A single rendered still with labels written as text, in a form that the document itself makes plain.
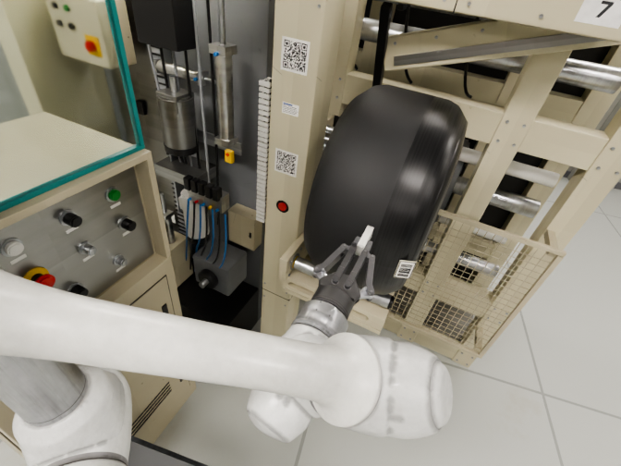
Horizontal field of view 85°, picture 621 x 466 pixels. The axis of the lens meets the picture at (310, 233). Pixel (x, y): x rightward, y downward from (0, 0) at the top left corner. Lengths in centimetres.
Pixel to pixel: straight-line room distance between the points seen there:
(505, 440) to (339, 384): 181
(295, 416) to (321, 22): 78
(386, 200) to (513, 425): 167
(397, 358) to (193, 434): 149
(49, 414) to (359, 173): 72
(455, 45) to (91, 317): 113
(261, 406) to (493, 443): 170
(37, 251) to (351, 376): 75
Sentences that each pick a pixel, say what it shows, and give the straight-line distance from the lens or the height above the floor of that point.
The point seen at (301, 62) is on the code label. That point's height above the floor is 150.
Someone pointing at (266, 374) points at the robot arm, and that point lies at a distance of 35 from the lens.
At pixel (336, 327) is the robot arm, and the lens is 58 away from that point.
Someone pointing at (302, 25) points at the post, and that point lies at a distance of 91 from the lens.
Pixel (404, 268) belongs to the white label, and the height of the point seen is 117.
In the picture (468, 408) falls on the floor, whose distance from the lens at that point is 214.
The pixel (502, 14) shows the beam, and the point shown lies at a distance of 108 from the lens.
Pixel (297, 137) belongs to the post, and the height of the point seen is 131.
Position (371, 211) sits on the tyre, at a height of 128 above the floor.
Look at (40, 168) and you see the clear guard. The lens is 86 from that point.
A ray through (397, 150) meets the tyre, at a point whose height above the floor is 140.
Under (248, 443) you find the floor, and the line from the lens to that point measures 179.
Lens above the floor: 170
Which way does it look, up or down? 39 degrees down
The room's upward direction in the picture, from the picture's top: 9 degrees clockwise
